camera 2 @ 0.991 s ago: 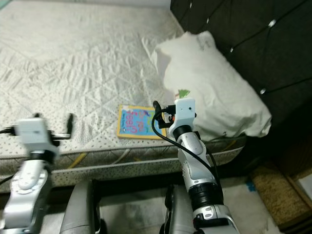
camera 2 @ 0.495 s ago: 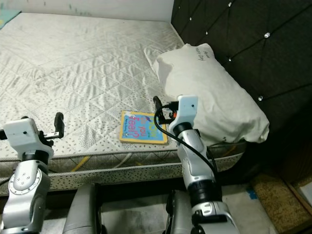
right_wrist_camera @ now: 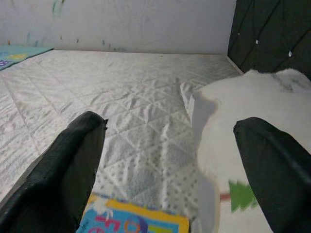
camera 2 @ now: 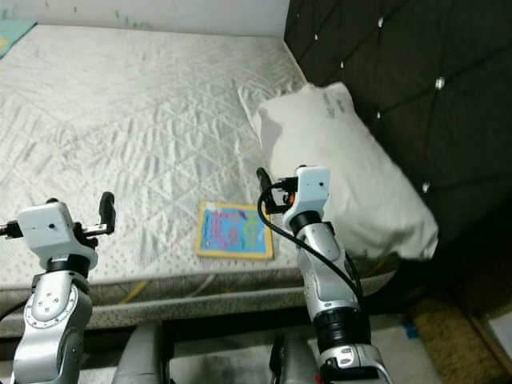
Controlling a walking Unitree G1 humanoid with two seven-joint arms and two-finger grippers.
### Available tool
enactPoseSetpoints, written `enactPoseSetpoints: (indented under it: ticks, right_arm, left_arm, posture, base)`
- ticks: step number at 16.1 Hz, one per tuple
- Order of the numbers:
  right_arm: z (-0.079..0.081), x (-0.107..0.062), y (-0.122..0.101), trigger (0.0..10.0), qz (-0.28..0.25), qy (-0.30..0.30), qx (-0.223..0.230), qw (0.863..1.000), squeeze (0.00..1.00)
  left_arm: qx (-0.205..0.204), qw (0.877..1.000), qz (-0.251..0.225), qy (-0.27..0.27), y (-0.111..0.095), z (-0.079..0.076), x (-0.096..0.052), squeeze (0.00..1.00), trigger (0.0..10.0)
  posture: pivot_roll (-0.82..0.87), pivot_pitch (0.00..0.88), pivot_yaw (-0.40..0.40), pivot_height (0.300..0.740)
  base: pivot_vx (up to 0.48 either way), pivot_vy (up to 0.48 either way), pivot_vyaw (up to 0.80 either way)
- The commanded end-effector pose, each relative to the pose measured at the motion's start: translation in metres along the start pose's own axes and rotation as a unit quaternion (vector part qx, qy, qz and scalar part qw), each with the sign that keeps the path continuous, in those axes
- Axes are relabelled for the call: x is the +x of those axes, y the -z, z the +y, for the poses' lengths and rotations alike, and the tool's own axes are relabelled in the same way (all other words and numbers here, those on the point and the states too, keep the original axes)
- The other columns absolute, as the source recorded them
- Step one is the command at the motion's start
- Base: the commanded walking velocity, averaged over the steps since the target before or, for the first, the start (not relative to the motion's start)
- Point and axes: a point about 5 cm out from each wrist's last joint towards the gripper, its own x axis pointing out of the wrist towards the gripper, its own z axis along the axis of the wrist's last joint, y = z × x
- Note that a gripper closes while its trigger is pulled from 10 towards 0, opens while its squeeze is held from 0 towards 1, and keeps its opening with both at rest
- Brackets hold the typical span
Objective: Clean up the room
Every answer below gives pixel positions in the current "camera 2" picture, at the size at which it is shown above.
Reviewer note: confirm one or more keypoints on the yellow bordered children's book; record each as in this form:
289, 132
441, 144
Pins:
234, 230

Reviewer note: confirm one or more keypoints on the cream pillow with tree print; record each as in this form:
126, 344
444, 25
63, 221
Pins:
340, 136

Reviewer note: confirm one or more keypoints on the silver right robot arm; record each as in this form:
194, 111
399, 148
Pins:
320, 256

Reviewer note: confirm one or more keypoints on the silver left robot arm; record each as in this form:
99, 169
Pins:
48, 312

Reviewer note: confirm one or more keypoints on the grey quilted mattress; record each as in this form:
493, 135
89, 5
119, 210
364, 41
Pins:
144, 120

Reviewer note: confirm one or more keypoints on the grey left robot leg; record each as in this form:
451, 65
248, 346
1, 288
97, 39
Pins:
142, 356

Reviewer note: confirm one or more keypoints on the grey robot leg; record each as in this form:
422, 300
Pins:
296, 364
142, 356

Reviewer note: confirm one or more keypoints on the grey right robot leg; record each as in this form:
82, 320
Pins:
296, 364

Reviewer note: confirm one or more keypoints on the teal blanket with coloured shapes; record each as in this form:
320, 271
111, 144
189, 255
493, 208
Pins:
14, 34

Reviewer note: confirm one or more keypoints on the black tufted headboard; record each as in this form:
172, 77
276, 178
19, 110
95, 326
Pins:
408, 56

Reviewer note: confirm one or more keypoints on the brown floor mat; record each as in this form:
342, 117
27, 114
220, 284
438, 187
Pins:
456, 344

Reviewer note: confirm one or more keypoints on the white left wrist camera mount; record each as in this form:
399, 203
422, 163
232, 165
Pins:
48, 226

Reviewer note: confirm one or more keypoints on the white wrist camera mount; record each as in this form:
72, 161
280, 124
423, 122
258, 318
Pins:
314, 189
48, 226

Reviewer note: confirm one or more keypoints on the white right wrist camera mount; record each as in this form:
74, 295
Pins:
314, 189

